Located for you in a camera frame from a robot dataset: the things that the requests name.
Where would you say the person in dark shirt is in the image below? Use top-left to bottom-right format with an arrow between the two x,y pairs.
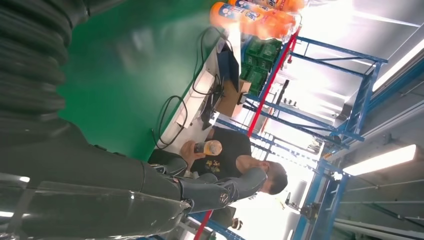
179,126 -> 289,196

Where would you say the flat white box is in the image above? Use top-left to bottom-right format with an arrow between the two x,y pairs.
174,70 -> 217,129

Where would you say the brown cardboard box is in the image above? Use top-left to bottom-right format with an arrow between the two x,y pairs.
216,79 -> 253,119

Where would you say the green table mat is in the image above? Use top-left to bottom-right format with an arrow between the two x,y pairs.
56,0 -> 230,163

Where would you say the dark blue tablet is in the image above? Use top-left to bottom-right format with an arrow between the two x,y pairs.
216,43 -> 241,93

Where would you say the green plastic crate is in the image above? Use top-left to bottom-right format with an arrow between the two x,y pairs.
239,62 -> 269,97
245,37 -> 283,71

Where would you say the black looped cable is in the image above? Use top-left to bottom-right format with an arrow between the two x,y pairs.
151,95 -> 189,151

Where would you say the black tablet cable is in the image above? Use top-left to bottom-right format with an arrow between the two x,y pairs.
191,26 -> 234,97

